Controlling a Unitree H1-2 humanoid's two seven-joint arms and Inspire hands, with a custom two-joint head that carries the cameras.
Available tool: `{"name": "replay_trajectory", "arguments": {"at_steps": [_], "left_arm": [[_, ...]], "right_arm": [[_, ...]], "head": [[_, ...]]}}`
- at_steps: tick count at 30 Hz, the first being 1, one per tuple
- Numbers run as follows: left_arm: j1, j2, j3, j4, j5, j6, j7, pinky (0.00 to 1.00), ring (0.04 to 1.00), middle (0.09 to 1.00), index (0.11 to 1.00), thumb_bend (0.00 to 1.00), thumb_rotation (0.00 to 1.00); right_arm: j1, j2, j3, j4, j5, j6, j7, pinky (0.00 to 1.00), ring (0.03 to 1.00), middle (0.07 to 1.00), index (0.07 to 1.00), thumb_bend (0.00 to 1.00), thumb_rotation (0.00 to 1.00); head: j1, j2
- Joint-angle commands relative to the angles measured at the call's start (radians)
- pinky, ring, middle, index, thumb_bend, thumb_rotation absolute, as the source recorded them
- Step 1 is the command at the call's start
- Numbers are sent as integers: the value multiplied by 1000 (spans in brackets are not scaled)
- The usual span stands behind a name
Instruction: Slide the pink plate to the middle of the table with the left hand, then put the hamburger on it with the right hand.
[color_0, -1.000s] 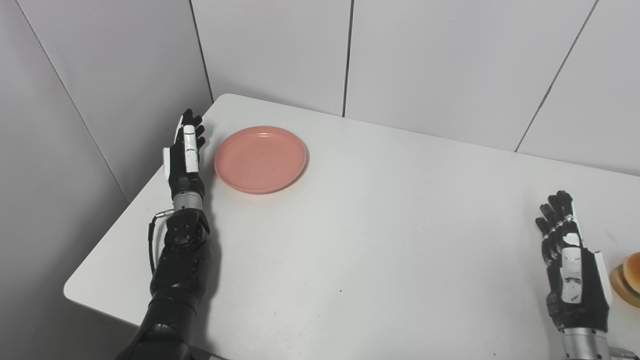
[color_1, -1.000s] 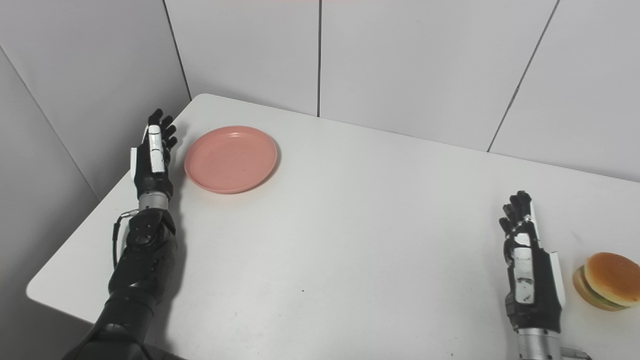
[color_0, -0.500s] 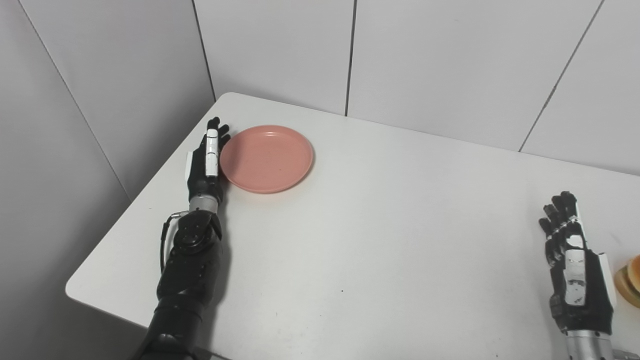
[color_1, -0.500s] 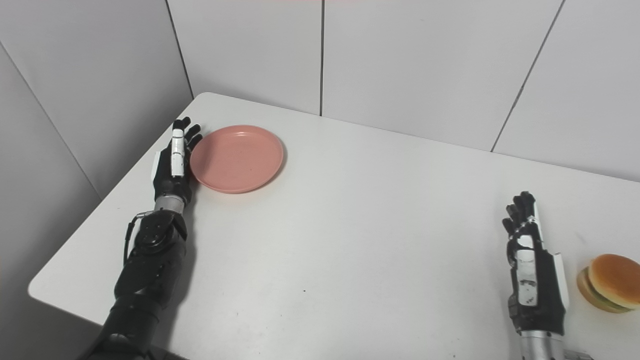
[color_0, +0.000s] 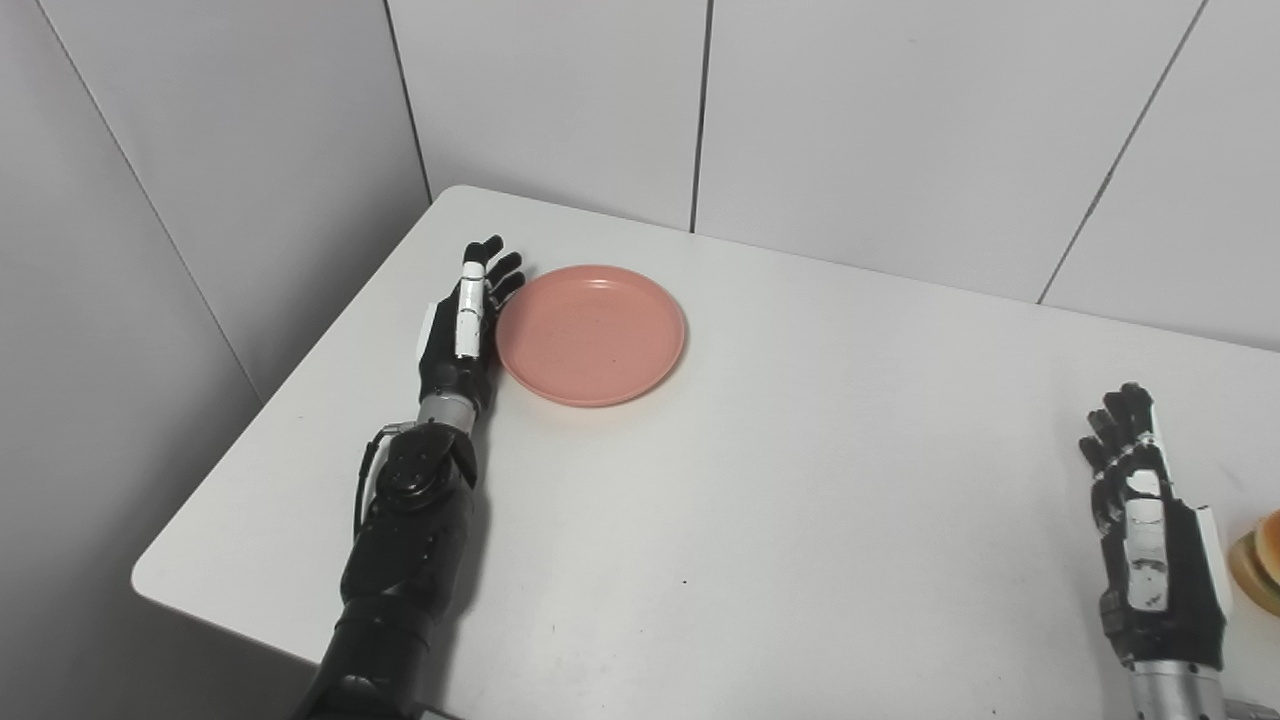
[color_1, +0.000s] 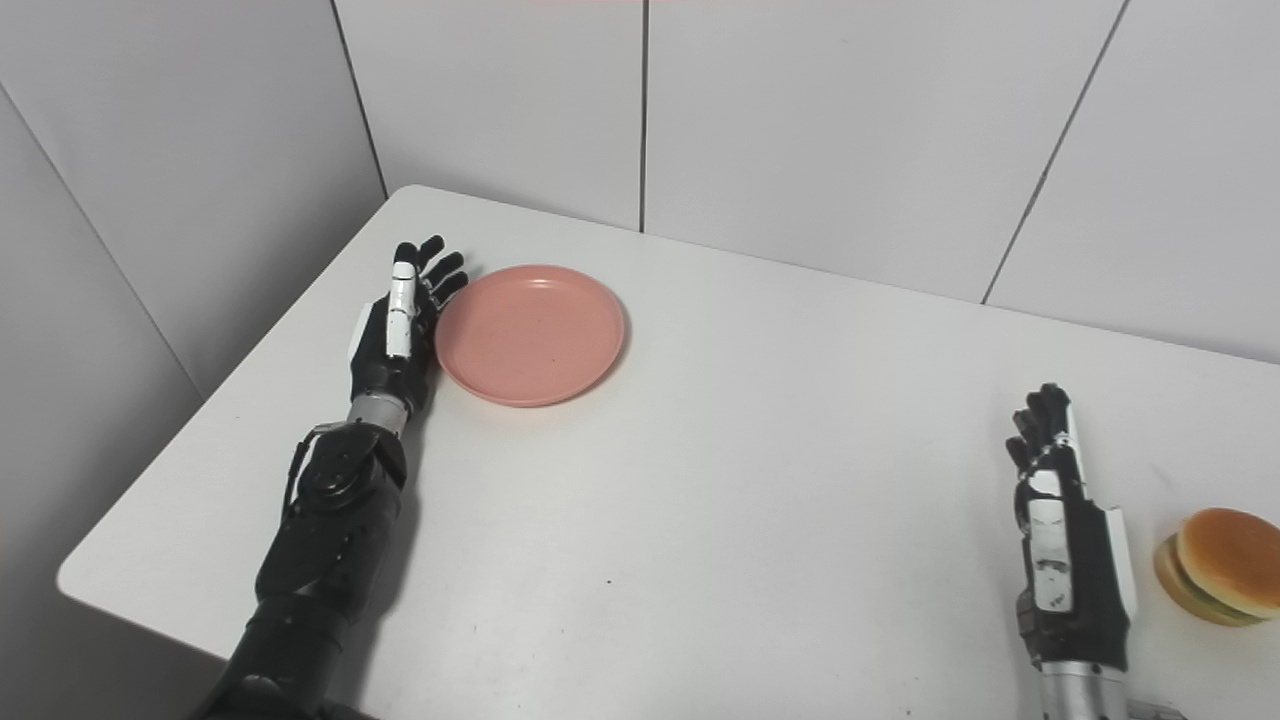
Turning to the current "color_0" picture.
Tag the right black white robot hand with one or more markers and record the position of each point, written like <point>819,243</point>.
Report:
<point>1150,560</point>

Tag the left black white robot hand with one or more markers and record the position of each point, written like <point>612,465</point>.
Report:
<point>462,335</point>

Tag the toy hamburger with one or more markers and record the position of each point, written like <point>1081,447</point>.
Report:
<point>1265,560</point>

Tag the pink round plate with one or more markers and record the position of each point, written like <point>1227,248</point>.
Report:
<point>590,335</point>

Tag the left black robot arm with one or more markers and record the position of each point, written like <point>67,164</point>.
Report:
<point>405,560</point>

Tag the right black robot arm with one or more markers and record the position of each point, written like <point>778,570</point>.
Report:
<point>1180,695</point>

